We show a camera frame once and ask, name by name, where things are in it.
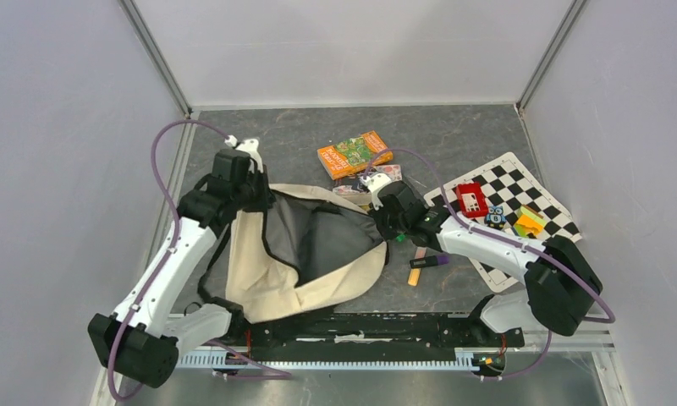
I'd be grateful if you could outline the orange green book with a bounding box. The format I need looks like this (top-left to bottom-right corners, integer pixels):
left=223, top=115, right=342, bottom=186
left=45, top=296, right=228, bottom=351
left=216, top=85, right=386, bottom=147
left=317, top=131, right=388, bottom=180

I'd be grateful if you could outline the beige canvas backpack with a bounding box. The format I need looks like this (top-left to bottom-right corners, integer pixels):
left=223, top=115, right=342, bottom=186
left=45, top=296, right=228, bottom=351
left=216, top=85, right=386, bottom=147
left=197, top=184, right=388, bottom=324

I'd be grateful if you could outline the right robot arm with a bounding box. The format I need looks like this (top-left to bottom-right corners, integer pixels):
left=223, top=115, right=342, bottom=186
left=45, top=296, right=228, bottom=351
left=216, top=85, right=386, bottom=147
left=361, top=174, right=603, bottom=345

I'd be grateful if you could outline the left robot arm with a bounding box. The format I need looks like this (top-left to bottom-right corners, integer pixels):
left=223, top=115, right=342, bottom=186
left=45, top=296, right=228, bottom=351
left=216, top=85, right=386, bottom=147
left=88, top=140, right=270, bottom=388

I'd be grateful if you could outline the purple highlighter pen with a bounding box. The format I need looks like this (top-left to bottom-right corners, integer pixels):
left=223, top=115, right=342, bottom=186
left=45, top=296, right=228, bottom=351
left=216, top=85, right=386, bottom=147
left=410, top=255, right=449, bottom=269

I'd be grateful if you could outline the orange highlighter pen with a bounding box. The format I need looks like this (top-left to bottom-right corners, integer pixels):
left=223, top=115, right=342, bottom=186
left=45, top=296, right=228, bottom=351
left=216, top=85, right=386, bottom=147
left=407, top=268, right=421, bottom=287

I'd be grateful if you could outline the red toy block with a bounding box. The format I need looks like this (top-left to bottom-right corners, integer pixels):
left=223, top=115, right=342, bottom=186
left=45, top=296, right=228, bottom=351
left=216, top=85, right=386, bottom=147
left=455, top=182, right=488, bottom=219

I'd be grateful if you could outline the blue owl figure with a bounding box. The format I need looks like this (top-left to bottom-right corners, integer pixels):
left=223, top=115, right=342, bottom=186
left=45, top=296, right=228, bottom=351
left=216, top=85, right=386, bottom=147
left=484, top=206, right=507, bottom=230

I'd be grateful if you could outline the colourful toy block pile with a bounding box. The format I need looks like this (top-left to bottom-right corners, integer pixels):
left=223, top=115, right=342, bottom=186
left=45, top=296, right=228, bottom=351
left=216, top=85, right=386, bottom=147
left=513, top=206, right=548, bottom=239

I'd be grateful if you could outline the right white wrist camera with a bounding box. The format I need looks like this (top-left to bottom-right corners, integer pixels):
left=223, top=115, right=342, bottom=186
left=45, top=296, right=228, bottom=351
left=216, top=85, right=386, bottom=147
left=361, top=173, right=393, bottom=210

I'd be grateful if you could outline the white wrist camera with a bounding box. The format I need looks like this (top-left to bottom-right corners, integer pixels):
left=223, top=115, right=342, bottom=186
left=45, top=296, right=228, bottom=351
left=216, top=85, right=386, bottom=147
left=224, top=135, right=265, bottom=173
left=361, top=173, right=393, bottom=210

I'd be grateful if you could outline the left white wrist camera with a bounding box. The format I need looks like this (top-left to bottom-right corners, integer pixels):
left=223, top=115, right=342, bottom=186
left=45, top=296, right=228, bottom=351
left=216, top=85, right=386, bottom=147
left=224, top=135, right=265, bottom=173

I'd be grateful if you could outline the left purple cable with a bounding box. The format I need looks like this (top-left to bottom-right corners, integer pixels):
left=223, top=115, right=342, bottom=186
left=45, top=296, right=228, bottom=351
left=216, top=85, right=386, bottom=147
left=106, top=118, right=294, bottom=403

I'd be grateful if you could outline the purple cable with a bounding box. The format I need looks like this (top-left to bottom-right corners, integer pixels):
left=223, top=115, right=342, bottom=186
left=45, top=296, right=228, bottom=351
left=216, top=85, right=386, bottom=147
left=106, top=118, right=294, bottom=403
left=363, top=147, right=617, bottom=325

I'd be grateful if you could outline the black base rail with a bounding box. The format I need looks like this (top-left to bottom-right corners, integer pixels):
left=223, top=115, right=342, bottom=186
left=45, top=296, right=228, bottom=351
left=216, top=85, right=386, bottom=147
left=219, top=310, right=525, bottom=367

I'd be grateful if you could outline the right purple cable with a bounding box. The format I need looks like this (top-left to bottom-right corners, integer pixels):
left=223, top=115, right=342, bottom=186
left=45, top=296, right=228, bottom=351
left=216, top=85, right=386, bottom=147
left=363, top=147, right=617, bottom=325

